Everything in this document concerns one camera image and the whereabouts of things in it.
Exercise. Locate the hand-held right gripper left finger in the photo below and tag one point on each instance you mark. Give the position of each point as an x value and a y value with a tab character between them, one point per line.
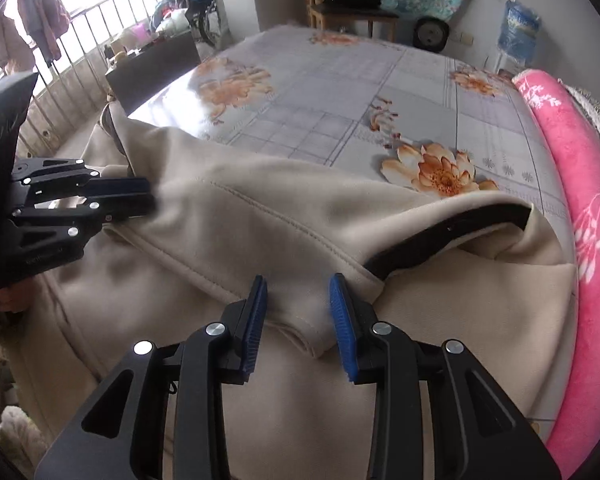
255	320

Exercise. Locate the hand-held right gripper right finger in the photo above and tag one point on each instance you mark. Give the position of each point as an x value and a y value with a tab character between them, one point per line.
339	320

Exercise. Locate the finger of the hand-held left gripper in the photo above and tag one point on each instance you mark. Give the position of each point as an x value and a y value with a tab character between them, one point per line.
120	186
125	207

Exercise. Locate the beige zip jacket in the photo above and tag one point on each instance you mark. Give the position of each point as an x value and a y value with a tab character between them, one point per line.
260	220

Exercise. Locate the hanging tan jacket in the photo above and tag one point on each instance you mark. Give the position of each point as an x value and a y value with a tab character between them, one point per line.
7	45

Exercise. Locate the metal railing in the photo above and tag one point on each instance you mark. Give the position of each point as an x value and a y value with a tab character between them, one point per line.
80	45

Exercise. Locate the dark cabinet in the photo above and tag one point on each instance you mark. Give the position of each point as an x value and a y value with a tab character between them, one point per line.
150	70

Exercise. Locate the hanging pale jacket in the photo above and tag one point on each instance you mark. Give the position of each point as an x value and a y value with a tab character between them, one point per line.
45	10

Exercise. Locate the pink plastic container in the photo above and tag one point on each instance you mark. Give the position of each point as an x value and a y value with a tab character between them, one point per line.
140	32

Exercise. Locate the blue wheelchair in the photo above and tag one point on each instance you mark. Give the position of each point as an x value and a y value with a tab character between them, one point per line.
202	5

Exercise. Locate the grey floral tablecloth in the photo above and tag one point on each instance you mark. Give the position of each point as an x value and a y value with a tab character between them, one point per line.
340	100

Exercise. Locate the white fluffy cloth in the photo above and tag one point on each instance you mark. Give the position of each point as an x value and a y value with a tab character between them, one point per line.
20	432

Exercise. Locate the wooden chair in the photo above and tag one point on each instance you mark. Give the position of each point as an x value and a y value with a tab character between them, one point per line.
315	15

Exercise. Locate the pink floral blanket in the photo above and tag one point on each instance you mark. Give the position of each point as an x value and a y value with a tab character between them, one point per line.
595	260

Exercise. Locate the black round fan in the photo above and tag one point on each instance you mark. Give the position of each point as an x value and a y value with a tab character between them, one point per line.
430	35

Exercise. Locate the white water dispenser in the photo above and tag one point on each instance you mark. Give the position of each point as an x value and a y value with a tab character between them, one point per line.
505	64

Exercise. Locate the blue water jug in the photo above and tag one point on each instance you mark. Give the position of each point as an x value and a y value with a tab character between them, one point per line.
519	30

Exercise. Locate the wall socket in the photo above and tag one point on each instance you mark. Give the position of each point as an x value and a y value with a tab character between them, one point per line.
462	38

